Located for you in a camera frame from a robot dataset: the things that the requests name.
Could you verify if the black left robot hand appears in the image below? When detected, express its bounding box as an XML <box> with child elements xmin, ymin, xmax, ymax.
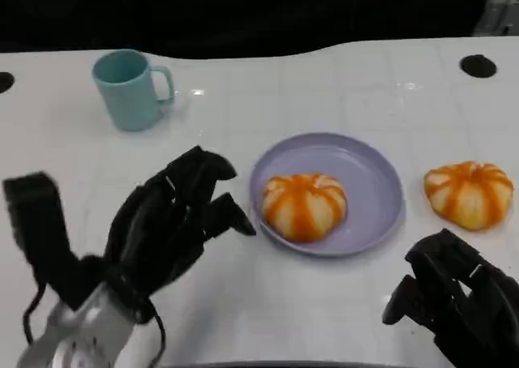
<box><xmin>103</xmin><ymin>144</ymin><xmax>257</xmax><ymax>324</ymax></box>

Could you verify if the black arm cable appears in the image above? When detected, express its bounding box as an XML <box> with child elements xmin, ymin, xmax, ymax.
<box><xmin>23</xmin><ymin>278</ymin><xmax>46</xmax><ymax>347</ymax></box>
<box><xmin>148</xmin><ymin>298</ymin><xmax>168</xmax><ymax>363</ymax></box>

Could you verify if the black backdrop curtain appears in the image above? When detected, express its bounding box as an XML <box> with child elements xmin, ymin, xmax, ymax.
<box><xmin>0</xmin><ymin>0</ymin><xmax>519</xmax><ymax>60</ymax></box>

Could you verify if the orange white toy bread roll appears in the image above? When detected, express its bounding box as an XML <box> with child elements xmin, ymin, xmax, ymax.
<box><xmin>261</xmin><ymin>173</ymin><xmax>349</xmax><ymax>243</ymax></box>
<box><xmin>423</xmin><ymin>160</ymin><xmax>515</xmax><ymax>232</ymax></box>

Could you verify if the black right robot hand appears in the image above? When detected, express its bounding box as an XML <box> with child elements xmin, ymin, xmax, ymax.
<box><xmin>380</xmin><ymin>228</ymin><xmax>519</xmax><ymax>368</ymax></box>

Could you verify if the lilac plate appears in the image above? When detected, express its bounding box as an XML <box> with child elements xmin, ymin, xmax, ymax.
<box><xmin>248</xmin><ymin>131</ymin><xmax>406</xmax><ymax>259</ymax></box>

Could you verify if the pale green mug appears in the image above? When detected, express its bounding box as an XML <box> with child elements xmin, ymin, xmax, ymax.
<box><xmin>91</xmin><ymin>49</ymin><xmax>176</xmax><ymax>133</ymax></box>

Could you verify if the grey metal frame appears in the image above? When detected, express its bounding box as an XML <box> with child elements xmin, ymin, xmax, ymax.
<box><xmin>472</xmin><ymin>0</ymin><xmax>519</xmax><ymax>36</ymax></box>

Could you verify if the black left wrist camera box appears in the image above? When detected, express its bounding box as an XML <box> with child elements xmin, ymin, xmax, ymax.
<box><xmin>2</xmin><ymin>172</ymin><xmax>107</xmax><ymax>311</ymax></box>

